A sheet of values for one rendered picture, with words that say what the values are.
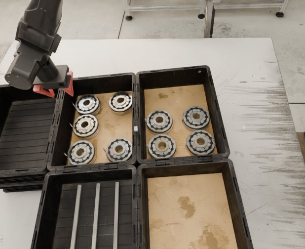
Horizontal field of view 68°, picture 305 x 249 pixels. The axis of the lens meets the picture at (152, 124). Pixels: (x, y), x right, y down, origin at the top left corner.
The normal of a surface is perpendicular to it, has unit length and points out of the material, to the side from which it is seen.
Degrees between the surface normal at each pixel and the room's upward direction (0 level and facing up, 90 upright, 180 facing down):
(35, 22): 88
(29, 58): 40
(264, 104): 0
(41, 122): 0
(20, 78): 90
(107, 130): 0
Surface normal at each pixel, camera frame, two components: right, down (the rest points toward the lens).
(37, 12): -0.07, 0.85
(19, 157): -0.08, -0.51
